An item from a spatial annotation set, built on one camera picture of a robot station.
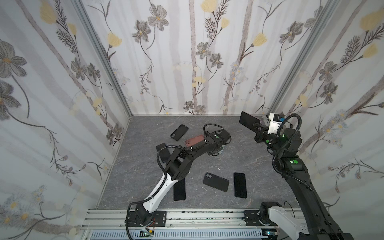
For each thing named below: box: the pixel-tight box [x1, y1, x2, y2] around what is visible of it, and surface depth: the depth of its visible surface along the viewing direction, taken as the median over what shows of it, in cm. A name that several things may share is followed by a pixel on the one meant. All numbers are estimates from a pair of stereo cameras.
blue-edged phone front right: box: [234, 172, 247, 199], surface depth 87 cm
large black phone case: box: [203, 172, 230, 192], surface depth 89 cm
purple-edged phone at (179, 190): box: [173, 178, 186, 201], surface depth 84 cm
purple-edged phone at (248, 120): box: [239, 111, 261, 133], surface depth 74 cm
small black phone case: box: [170, 124, 189, 141], surface depth 113 cm
